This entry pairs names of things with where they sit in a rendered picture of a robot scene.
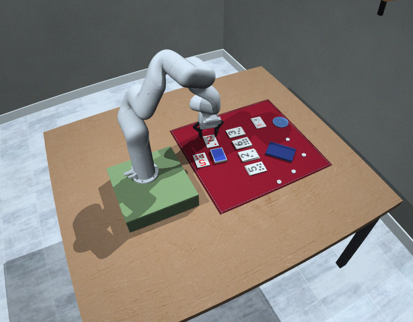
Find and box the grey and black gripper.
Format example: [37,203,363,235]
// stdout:
[193,112,224,139]

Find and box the blue round disc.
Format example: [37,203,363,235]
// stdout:
[273,117,288,128]

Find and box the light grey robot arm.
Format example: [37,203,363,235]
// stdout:
[117,50,221,184]

